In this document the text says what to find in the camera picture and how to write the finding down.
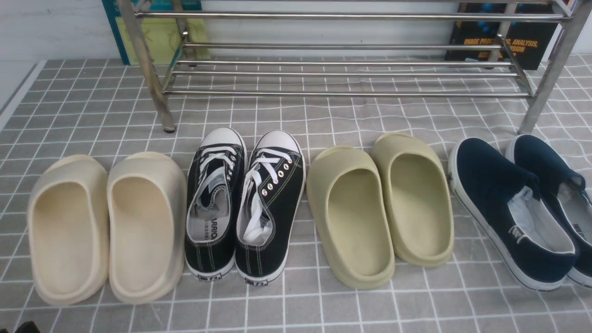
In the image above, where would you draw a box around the black canvas sneaker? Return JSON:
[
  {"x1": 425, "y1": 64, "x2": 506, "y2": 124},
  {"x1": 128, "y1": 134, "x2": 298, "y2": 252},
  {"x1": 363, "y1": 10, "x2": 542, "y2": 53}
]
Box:
[
  {"x1": 185, "y1": 127, "x2": 246, "y2": 282},
  {"x1": 234, "y1": 130, "x2": 306, "y2": 286}
]

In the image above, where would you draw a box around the silver metal shoe rack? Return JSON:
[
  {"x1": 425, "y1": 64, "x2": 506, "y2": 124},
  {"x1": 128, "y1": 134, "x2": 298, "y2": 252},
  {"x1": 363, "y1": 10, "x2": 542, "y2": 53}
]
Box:
[{"x1": 117, "y1": 0, "x2": 591, "y2": 133}]

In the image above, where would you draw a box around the left navy slip-on shoe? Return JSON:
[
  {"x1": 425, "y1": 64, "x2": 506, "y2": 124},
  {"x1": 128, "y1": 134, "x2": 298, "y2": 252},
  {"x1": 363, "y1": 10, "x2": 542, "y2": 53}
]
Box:
[{"x1": 448, "y1": 137, "x2": 577, "y2": 292}]

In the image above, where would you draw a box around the navy slip-on shoe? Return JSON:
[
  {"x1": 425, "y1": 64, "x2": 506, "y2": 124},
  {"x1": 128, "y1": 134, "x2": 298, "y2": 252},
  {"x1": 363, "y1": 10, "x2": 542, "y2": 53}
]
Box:
[
  {"x1": 505, "y1": 134, "x2": 592, "y2": 288},
  {"x1": 448, "y1": 137, "x2": 577, "y2": 292}
]

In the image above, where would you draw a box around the right navy slip-on shoe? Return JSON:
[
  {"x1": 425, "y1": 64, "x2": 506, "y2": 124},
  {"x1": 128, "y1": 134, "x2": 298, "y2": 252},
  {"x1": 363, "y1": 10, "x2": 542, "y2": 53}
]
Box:
[{"x1": 505, "y1": 134, "x2": 592, "y2": 288}]

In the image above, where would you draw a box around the left olive foam slipper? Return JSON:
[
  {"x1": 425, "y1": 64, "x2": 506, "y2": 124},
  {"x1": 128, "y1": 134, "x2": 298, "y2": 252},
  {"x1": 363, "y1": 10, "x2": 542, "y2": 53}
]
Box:
[{"x1": 306, "y1": 146, "x2": 395, "y2": 290}]

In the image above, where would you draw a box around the olive foam slipper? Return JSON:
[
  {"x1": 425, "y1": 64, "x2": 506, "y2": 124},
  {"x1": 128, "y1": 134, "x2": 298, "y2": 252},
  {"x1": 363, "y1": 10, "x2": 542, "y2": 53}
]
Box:
[
  {"x1": 306, "y1": 146, "x2": 395, "y2": 290},
  {"x1": 370, "y1": 132, "x2": 454, "y2": 268}
]

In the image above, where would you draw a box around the right olive foam slipper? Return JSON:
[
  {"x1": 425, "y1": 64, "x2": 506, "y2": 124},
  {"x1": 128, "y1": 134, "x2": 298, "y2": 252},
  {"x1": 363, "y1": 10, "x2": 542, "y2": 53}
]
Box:
[{"x1": 370, "y1": 132, "x2": 454, "y2": 268}]

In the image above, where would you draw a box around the right cream foam slipper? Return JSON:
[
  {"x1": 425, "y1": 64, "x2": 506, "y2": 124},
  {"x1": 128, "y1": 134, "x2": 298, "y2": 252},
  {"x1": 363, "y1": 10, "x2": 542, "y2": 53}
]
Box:
[{"x1": 106, "y1": 152, "x2": 187, "y2": 305}]

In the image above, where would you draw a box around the cream foam slipper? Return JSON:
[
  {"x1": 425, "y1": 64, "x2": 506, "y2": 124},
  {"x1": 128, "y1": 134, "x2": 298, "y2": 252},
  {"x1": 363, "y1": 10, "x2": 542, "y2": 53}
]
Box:
[
  {"x1": 27, "y1": 154, "x2": 110, "y2": 306},
  {"x1": 106, "y1": 152, "x2": 187, "y2": 305}
]

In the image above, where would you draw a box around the teal and yellow book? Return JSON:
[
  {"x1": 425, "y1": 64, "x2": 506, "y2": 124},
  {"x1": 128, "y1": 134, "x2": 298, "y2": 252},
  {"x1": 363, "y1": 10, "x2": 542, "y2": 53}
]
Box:
[{"x1": 102, "y1": 0, "x2": 209, "y2": 66}]

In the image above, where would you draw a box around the grey checked tablecloth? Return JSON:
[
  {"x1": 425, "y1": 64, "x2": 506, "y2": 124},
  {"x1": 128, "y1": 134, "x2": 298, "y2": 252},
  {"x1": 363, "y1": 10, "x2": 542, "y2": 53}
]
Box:
[{"x1": 1, "y1": 59, "x2": 591, "y2": 333}]

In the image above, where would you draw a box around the left cream foam slipper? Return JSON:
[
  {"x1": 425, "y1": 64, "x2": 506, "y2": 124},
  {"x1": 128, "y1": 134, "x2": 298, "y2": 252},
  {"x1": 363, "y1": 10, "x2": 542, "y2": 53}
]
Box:
[{"x1": 27, "y1": 154, "x2": 110, "y2": 306}]

